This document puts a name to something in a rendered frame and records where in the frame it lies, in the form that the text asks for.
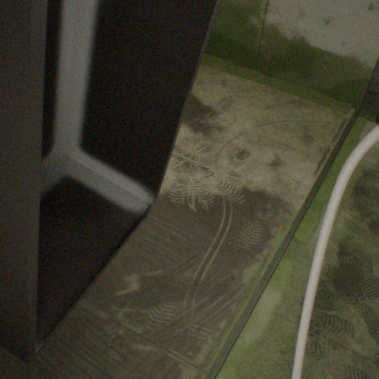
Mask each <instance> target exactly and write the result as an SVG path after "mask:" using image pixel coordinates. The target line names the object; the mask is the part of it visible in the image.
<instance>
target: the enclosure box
mask: <svg viewBox="0 0 379 379"><path fill-rule="evenodd" d="M220 2H221V0H0V346H1V347H2V348H4V349H6V350H7V351H8V352H11V353H12V354H14V355H15V356H16V357H18V359H20V360H22V361H23V362H25V363H27V364H28V365H30V364H31V362H32V361H33V360H34V358H35V357H36V356H37V354H38V353H39V352H40V350H41V349H42V348H43V346H44V345H45V344H46V343H47V342H48V341H49V340H50V339H51V337H52V336H53V335H54V334H55V333H56V330H57V329H58V328H59V327H60V325H61V324H62V323H63V322H64V320H65V319H66V318H67V317H68V316H69V315H70V313H71V312H72V311H73V309H74V308H75V307H76V305H77V304H78V303H79V301H80V300H81V299H82V297H83V296H85V295H86V293H87V292H88V291H89V289H90V288H91V287H92V285H93V284H94V282H95V281H96V280H97V278H99V277H100V276H101V274H102V273H103V272H104V270H105V269H106V268H107V266H108V265H109V264H110V262H111V261H113V259H114V258H115V256H116V255H117V254H118V253H119V251H120V250H121V249H122V247H123V246H125V244H126V242H128V240H129V239H130V238H131V236H132V235H133V234H134V232H135V231H136V230H137V229H138V228H139V227H140V225H141V224H142V223H143V222H144V219H145V218H146V217H147V216H148V215H149V214H150V213H151V212H152V210H153V208H154V207H155V204H156V201H157V198H158V194H159V191H161V186H162V184H163V181H164V176H165V173H166V171H167V167H168V163H169V160H170V156H172V151H173V148H174V146H175V141H176V138H177V136H178V131H179V128H180V126H181V124H182V121H183V117H184V113H185V111H186V108H187V103H188V101H189V98H190V93H191V91H192V88H193V86H194V83H195V79H196V76H197V73H198V68H199V66H200V63H201V59H202V56H203V53H204V51H205V49H206V46H207V42H208V38H209V35H210V32H211V29H212V24H213V22H214V19H215V14H216V12H218V7H219V4H220Z"/></svg>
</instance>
